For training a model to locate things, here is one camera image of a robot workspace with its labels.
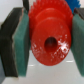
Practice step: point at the gripper green padded right finger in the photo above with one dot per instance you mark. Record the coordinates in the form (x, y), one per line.
(78, 38)

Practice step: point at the gripper green padded left finger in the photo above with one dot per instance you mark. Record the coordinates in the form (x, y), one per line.
(14, 43)

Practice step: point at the small red gear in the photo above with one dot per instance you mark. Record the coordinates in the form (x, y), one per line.
(50, 25)

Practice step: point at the large blue gear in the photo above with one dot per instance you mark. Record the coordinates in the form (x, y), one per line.
(73, 4)

